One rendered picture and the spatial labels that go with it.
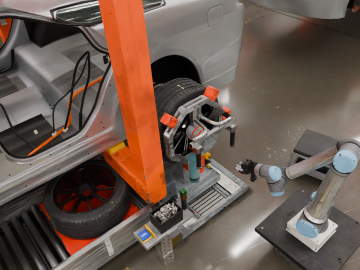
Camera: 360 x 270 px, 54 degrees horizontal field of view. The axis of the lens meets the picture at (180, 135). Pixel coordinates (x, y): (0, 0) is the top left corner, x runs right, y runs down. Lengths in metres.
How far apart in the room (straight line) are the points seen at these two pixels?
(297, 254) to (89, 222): 1.50
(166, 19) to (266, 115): 2.06
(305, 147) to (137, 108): 1.86
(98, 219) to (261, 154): 1.86
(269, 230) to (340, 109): 2.21
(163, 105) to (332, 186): 1.22
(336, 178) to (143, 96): 1.19
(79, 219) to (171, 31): 1.54
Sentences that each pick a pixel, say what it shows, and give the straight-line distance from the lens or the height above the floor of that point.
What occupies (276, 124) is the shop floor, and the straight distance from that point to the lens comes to 4.20.
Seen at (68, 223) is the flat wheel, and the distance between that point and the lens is 2.79.
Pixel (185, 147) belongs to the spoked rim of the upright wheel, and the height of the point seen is 0.66.
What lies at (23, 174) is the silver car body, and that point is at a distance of 2.64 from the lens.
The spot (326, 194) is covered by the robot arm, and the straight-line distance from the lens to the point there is 2.31.
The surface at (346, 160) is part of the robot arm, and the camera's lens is 2.12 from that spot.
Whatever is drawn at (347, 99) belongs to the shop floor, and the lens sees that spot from 4.80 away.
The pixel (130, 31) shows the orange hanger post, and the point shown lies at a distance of 1.86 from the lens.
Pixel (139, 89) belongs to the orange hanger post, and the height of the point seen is 1.52.
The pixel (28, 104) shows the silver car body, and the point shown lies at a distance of 3.32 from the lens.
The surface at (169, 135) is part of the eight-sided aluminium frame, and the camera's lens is 2.52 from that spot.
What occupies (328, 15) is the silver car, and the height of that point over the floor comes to 0.81.
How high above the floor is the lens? 2.62
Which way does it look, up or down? 41 degrees down
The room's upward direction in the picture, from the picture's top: 4 degrees counter-clockwise
